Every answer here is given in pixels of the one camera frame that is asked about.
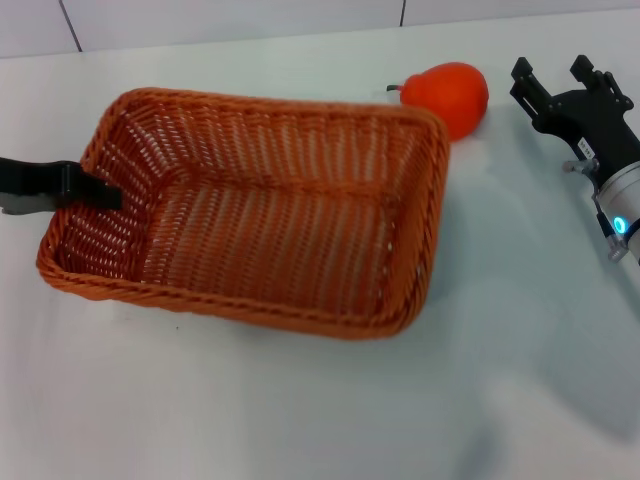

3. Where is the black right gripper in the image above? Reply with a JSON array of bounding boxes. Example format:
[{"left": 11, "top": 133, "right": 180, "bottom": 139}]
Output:
[{"left": 509, "top": 53, "right": 640, "bottom": 187}]

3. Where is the orange toy pear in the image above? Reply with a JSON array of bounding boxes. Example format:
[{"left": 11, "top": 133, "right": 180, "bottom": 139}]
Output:
[{"left": 385, "top": 61, "right": 490, "bottom": 144}]

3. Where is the orange woven wicker basket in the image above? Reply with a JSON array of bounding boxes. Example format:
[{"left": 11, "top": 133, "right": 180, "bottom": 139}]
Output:
[{"left": 35, "top": 87, "right": 452, "bottom": 342}]

